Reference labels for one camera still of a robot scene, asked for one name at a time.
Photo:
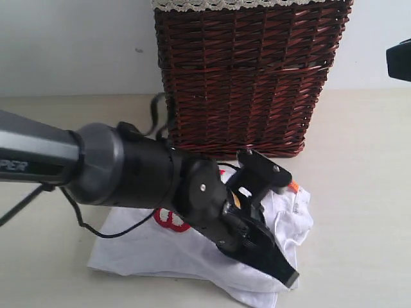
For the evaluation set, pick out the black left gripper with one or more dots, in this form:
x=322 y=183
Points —
x=250 y=183

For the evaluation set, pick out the orange shirt neck label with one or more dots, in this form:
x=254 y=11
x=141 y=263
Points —
x=294 y=186

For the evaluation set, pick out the white t-shirt red lettering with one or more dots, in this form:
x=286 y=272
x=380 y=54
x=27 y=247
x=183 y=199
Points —
x=164 y=246

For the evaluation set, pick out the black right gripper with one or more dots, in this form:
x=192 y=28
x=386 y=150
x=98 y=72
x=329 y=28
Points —
x=398 y=60

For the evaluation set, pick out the dark brown wicker basket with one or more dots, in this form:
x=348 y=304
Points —
x=249 y=77

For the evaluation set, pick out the white lace fabric trim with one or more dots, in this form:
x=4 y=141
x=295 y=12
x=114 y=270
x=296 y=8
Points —
x=215 y=5

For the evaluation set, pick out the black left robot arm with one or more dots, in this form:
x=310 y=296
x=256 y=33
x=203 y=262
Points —
x=120 y=167

